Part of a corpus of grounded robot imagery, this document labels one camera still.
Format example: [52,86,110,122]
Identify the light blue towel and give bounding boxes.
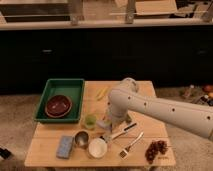
[96,120,111,130]

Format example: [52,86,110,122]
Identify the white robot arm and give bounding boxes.
[107,78,213,142]

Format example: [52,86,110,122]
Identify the green plastic cup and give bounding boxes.
[83,114,96,130]

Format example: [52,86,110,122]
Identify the white measuring cup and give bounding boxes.
[88,123,136,159]

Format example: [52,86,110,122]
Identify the metal cup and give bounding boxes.
[74,131,89,148]

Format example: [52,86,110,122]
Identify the yellow banana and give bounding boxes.
[96,87,109,101]

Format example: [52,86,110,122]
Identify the wooden table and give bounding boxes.
[24,81,176,168]

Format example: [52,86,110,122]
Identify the silver fork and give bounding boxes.
[119,132,144,158]

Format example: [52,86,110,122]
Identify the dark red grapes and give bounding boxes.
[145,140,168,164]

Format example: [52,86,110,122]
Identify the green plastic tray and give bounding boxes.
[35,78,85,123]

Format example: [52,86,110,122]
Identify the dark red bowl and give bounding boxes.
[45,95,73,118]

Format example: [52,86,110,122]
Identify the blue sponge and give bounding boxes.
[56,136,74,159]

